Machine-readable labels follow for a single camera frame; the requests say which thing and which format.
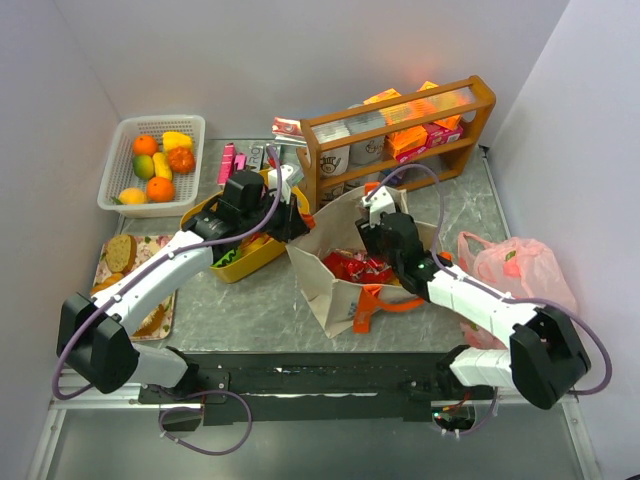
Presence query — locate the orange box on shelf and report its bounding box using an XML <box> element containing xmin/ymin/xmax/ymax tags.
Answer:
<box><xmin>386</xmin><ymin>126</ymin><xmax>428</xmax><ymax>160</ymax></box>

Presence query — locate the floral serving tray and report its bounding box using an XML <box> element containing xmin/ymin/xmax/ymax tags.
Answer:
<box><xmin>92</xmin><ymin>235</ymin><xmax>176</xmax><ymax>342</ymax></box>

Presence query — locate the toy mango green yellow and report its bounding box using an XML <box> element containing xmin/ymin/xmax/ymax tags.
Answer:
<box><xmin>132</xmin><ymin>155</ymin><xmax>155</xmax><ymax>181</ymax></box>

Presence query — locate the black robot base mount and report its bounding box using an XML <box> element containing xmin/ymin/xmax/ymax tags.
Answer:
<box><xmin>138</xmin><ymin>352</ymin><xmax>493</xmax><ymax>426</ymax></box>

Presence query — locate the yellow toy banana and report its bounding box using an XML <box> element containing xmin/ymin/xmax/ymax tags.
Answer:
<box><xmin>152</xmin><ymin>152</ymin><xmax>173</xmax><ymax>181</ymax></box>

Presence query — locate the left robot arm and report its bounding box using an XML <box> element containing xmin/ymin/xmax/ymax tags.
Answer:
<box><xmin>56</xmin><ymin>165</ymin><xmax>311</xmax><ymax>397</ymax></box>

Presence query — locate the white plastic fruit basket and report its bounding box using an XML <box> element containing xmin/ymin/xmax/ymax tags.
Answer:
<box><xmin>97</xmin><ymin>115</ymin><xmax>205</xmax><ymax>218</ymax></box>

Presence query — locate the silver chocolate bar box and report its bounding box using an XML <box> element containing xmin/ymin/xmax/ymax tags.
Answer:
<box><xmin>244</xmin><ymin>142</ymin><xmax>282</xmax><ymax>171</ymax></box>

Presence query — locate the yellow toy pepper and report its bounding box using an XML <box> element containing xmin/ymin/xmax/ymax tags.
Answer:
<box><xmin>162</xmin><ymin>131</ymin><xmax>193</xmax><ymax>152</ymax></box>

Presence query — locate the wooden shelf rack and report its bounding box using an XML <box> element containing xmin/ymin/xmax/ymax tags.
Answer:
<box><xmin>298</xmin><ymin>75</ymin><xmax>496</xmax><ymax>212</ymax></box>

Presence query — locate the red silver foil packet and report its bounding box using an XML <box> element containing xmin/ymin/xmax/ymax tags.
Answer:
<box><xmin>272</xmin><ymin>117</ymin><xmax>307</xmax><ymax>147</ymax></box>

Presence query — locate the toy croissant bread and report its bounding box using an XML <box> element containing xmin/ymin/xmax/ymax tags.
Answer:
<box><xmin>89</xmin><ymin>272</ymin><xmax>124</xmax><ymax>297</ymax></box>

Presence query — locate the pink candy box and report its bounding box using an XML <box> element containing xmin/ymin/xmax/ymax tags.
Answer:
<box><xmin>217</xmin><ymin>143</ymin><xmax>246</xmax><ymax>187</ymax></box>

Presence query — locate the orange toy tangerine bottom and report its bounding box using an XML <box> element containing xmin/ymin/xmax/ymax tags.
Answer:
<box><xmin>146</xmin><ymin>176</ymin><xmax>175</xmax><ymax>203</ymax></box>

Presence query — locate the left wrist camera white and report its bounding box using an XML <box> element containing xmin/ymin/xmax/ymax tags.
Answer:
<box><xmin>267</xmin><ymin>164</ymin><xmax>304</xmax><ymax>196</ymax></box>

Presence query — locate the orange toy tangerine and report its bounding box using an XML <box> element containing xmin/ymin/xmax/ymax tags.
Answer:
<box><xmin>132</xmin><ymin>135</ymin><xmax>159</xmax><ymax>156</ymax></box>
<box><xmin>146</xmin><ymin>176</ymin><xmax>175</xmax><ymax>203</ymax></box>

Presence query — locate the red snack bag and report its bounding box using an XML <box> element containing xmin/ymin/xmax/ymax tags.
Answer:
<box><xmin>322</xmin><ymin>249</ymin><xmax>394</xmax><ymax>284</ymax></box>

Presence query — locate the pink plastic grocery bag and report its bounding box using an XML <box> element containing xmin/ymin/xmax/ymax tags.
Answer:
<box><xmin>457</xmin><ymin>231</ymin><xmax>579</xmax><ymax>351</ymax></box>

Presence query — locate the orange toy tangerine top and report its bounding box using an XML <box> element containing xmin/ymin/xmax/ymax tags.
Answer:
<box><xmin>132</xmin><ymin>135</ymin><xmax>159</xmax><ymax>156</ymax></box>

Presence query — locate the white cup on shelf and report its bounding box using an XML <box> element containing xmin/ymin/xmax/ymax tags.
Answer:
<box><xmin>319</xmin><ymin>146</ymin><xmax>350</xmax><ymax>178</ymax></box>

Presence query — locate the green toy watermelon ball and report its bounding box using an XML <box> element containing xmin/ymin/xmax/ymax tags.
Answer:
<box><xmin>213</xmin><ymin>248</ymin><xmax>242</xmax><ymax>268</ymax></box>

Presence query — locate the pink box on shelf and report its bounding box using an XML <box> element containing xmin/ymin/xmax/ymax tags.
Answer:
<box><xmin>424</xmin><ymin>123</ymin><xmax>463</xmax><ymax>149</ymax></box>

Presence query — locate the yellow plastic tub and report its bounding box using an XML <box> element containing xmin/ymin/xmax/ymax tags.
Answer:
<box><xmin>180</xmin><ymin>169</ymin><xmax>290</xmax><ymax>284</ymax></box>

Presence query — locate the small orange toy pumpkin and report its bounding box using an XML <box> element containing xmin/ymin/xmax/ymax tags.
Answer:
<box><xmin>167</xmin><ymin>146</ymin><xmax>196</xmax><ymax>174</ymax></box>

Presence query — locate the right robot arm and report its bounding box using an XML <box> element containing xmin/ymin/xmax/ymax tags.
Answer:
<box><xmin>355</xmin><ymin>212</ymin><xmax>591</xmax><ymax>410</ymax></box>

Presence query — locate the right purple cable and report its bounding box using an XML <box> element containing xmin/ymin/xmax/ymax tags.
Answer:
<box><xmin>364</xmin><ymin>162</ymin><xmax>614</xmax><ymax>436</ymax></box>

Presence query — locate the toy bread slice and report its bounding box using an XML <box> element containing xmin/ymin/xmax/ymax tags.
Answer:
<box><xmin>105</xmin><ymin>234</ymin><xmax>137</xmax><ymax>274</ymax></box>

